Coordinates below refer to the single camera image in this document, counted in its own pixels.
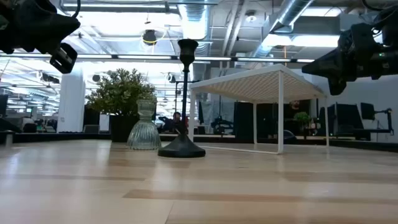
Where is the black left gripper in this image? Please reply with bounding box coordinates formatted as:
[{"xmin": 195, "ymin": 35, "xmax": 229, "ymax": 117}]
[{"xmin": 0, "ymin": 0, "xmax": 81, "ymax": 75}]

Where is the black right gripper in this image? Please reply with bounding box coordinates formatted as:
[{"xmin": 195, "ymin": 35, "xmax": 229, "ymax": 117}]
[{"xmin": 301, "ymin": 24, "xmax": 380, "ymax": 96}]

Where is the grey clear glass candle holder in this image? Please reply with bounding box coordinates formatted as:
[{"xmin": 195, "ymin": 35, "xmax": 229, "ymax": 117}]
[{"xmin": 126, "ymin": 98, "xmax": 162, "ymax": 151}]

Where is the black metal candlestick holder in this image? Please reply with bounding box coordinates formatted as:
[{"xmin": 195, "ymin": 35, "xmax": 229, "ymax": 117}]
[{"xmin": 157, "ymin": 39, "xmax": 206, "ymax": 159}]

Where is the black monitor on arm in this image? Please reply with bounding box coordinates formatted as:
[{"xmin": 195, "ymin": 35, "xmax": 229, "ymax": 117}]
[{"xmin": 360, "ymin": 101, "xmax": 394, "ymax": 136}]

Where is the long led light bar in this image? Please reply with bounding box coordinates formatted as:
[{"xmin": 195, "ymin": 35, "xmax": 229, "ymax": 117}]
[{"xmin": 0, "ymin": 52, "xmax": 315, "ymax": 63}]

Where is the small potted plant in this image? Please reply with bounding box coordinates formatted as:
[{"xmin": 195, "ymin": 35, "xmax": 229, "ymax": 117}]
[{"xmin": 294, "ymin": 111, "xmax": 313, "ymax": 139}]

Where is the white perforated metal shelf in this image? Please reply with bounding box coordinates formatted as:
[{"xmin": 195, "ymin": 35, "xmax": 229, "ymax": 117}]
[{"xmin": 188, "ymin": 63, "xmax": 330, "ymax": 156}]

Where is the white square pillar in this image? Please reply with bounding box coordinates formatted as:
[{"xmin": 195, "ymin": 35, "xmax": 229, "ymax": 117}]
[{"xmin": 57, "ymin": 70, "xmax": 86, "ymax": 134}]

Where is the green potted plant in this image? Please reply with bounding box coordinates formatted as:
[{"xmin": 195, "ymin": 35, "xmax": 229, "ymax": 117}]
[{"xmin": 85, "ymin": 68, "xmax": 158, "ymax": 143}]

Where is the black ceiling speaker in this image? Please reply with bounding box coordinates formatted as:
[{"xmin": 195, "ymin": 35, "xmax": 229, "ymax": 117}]
[{"xmin": 142, "ymin": 29, "xmax": 158, "ymax": 46}]

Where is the person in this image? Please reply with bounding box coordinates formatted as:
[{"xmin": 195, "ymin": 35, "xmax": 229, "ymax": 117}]
[{"xmin": 157, "ymin": 111, "xmax": 189, "ymax": 134}]

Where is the silver ventilation duct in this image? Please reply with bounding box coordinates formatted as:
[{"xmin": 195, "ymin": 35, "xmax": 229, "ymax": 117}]
[
  {"xmin": 178, "ymin": 0, "xmax": 215, "ymax": 57},
  {"xmin": 250, "ymin": 0, "xmax": 315, "ymax": 58}
]

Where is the black aluminium table frame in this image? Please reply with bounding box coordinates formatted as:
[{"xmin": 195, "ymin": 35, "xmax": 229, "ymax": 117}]
[{"xmin": 0, "ymin": 132, "xmax": 398, "ymax": 153}]

